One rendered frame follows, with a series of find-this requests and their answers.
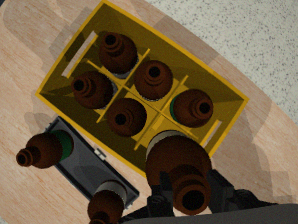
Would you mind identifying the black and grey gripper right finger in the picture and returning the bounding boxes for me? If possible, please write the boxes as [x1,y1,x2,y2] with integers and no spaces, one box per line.
[206,169,278,214]

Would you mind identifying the brown glass bottle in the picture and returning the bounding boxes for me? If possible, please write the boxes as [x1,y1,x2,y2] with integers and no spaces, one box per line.
[87,179,127,224]
[145,130,213,215]
[99,32,139,79]
[134,60,173,102]
[107,98,147,137]
[169,89,213,128]
[71,71,118,110]
[16,129,74,169]

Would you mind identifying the yellow bottle crate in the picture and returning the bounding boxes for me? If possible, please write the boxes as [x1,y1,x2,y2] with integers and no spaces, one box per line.
[35,0,249,178]

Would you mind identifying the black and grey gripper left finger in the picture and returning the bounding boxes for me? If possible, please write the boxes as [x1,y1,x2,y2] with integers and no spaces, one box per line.
[116,171,175,224]

